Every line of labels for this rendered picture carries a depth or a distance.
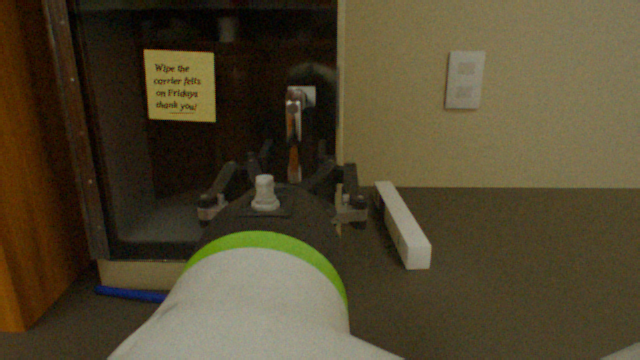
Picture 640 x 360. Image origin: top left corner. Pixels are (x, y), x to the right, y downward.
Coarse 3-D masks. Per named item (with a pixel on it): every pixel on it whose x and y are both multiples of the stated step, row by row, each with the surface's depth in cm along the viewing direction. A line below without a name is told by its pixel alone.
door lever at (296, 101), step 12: (288, 96) 51; (300, 96) 51; (288, 108) 46; (300, 108) 47; (288, 120) 47; (300, 120) 47; (288, 132) 48; (300, 132) 48; (288, 144) 48; (300, 144) 48; (288, 156) 48; (300, 156) 49; (288, 168) 49; (300, 168) 49; (288, 180) 49; (300, 180) 49
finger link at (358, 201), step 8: (344, 168) 43; (352, 168) 43; (344, 176) 41; (352, 176) 41; (344, 184) 39; (352, 184) 39; (344, 192) 38; (352, 192) 37; (360, 192) 37; (352, 200) 36; (360, 200) 35; (360, 208) 35; (352, 224) 36; (360, 224) 36
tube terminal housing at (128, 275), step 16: (336, 144) 54; (336, 192) 56; (112, 272) 61; (128, 272) 61; (144, 272) 61; (160, 272) 61; (176, 272) 61; (128, 288) 62; (144, 288) 62; (160, 288) 62
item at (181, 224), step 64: (128, 0) 48; (192, 0) 48; (256, 0) 48; (320, 0) 48; (128, 64) 50; (256, 64) 50; (320, 64) 50; (128, 128) 53; (192, 128) 53; (256, 128) 53; (320, 128) 52; (128, 192) 56; (192, 192) 56; (128, 256) 59
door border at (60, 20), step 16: (48, 0) 48; (64, 0) 48; (48, 16) 49; (64, 16) 49; (64, 32) 49; (64, 48) 50; (64, 64) 50; (64, 80) 51; (64, 96) 52; (80, 96) 52; (64, 112) 52; (80, 112) 52; (80, 128) 53; (80, 144) 54; (80, 160) 54; (80, 192) 55; (96, 192) 56; (96, 208) 57; (96, 224) 57; (96, 240) 58; (96, 256) 59
